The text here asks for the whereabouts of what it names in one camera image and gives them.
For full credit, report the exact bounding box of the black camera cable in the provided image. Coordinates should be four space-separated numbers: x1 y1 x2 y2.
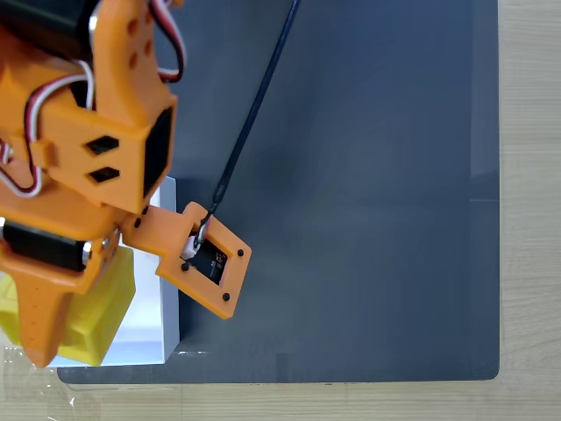
197 0 302 245

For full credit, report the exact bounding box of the white open cardboard box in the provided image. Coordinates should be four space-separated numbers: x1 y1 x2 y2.
46 176 181 367

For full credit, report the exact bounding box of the yellow block with round stud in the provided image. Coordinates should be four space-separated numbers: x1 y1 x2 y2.
0 245 138 367

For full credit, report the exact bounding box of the red white black servo wire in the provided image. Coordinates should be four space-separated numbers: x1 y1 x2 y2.
0 60 96 199
147 0 187 85

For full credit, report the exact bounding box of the clear adhesive tape patch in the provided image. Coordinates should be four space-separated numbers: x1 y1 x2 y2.
0 345 81 421

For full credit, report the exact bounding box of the orange camera mount with board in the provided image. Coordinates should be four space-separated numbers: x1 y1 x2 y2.
121 201 253 321

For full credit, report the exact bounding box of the dark grey table mat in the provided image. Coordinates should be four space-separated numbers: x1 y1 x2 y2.
56 0 501 385

